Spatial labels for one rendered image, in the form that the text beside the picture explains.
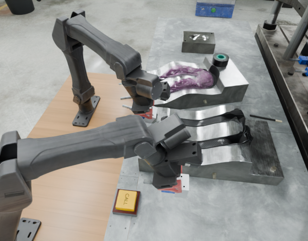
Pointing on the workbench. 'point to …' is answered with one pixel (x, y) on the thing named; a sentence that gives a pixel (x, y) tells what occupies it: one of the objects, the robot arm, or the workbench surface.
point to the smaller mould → (198, 42)
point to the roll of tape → (220, 60)
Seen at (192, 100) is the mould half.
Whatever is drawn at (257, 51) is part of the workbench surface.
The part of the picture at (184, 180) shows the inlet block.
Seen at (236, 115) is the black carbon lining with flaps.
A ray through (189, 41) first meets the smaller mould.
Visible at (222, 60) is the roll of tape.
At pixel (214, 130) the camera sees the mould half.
